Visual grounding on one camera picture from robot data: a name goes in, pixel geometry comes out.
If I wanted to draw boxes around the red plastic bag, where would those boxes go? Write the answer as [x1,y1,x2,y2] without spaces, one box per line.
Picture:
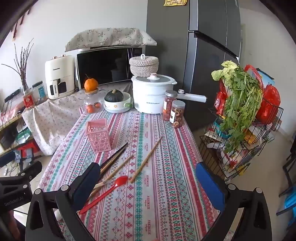
[244,65,281,124]

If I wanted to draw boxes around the large orange tangerine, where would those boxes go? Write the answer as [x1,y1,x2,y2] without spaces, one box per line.
[84,74,98,91]

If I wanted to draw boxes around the black microwave oven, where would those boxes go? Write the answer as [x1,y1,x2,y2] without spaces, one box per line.
[76,46,146,90]

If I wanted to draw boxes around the napa cabbage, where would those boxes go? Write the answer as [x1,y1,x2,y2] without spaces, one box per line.
[211,60,238,81]

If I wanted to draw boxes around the jar with red label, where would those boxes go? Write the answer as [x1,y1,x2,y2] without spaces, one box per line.
[22,88,35,110]

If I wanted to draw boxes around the wooden shelf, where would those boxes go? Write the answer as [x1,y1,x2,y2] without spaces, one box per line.
[0,111,44,163]

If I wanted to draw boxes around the white air fryer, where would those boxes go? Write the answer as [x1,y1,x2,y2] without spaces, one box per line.
[45,54,76,100]

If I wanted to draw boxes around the red plastic spoon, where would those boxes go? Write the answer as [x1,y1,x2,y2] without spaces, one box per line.
[79,176,129,214]

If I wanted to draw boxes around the jar of red dried fruit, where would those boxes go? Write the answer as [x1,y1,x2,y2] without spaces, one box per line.
[162,90,178,121]

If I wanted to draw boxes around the floral microwave cover cloth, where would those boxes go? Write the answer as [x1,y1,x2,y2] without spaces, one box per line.
[65,28,157,52]

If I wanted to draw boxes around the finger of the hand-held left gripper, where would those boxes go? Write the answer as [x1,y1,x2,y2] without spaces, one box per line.
[0,151,16,168]
[0,161,43,186]

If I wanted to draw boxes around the jar of dried fruit rings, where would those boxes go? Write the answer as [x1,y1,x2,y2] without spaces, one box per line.
[169,100,186,128]

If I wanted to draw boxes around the white floral cabinet cloth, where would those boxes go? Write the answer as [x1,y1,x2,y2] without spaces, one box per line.
[22,82,133,156]

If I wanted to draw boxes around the black power strip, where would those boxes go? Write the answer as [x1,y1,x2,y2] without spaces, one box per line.
[4,89,21,102]

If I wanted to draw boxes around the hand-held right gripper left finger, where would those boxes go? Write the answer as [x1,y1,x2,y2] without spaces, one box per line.
[25,162,101,241]

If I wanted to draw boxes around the white electric pot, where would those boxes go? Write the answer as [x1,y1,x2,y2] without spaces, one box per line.
[131,73,207,114]

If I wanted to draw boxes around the black wire rack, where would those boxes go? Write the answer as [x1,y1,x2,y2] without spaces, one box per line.
[199,98,284,182]

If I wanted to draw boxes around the yellow paper note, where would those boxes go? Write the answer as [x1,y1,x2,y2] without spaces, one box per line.
[164,0,188,6]

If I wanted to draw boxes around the jar with blue label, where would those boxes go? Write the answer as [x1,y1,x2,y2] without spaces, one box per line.
[32,81,48,105]

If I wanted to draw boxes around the red snack packet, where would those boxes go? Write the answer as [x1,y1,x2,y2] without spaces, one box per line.
[215,80,228,116]

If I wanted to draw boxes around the black chair frame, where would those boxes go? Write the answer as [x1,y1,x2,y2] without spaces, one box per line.
[279,137,296,197]

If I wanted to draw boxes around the dry twig bunch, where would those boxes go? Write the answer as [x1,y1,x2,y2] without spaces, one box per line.
[1,38,35,91]

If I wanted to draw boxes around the green pumpkin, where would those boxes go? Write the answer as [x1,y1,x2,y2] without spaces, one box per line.
[105,89,124,103]

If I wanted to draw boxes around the leafy green vegetable bunch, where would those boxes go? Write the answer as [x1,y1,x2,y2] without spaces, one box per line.
[218,68,264,153]

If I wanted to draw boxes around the red box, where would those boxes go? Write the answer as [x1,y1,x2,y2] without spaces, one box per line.
[20,141,40,158]

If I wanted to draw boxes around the woven lidded basket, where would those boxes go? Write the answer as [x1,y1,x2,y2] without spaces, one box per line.
[129,54,159,77]

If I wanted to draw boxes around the grey refrigerator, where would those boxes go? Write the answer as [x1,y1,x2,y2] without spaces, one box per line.
[146,0,242,131]

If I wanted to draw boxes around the wooden chopstick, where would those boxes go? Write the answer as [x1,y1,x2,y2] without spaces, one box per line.
[88,178,111,200]
[94,154,135,189]
[131,137,162,183]

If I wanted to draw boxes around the red wall ornament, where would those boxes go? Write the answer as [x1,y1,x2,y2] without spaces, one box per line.
[11,14,26,42]

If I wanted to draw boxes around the white plate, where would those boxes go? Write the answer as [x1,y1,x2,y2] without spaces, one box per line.
[104,105,133,114]

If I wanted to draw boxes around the patterned striped tablecloth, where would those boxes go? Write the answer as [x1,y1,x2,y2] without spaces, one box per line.
[38,102,221,241]

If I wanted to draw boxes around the glass jar with wooden lid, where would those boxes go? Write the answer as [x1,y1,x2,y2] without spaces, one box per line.
[83,89,103,114]

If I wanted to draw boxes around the white bowl with green handle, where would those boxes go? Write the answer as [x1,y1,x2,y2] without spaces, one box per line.
[103,92,134,112]

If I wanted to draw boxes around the blue plastic stool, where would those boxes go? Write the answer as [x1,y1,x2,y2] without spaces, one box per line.
[276,181,296,216]

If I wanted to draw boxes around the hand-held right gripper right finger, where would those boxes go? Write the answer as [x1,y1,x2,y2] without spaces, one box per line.
[195,162,272,241]

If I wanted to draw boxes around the pink plastic utensil basket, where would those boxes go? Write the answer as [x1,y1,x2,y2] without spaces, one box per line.
[85,118,112,153]

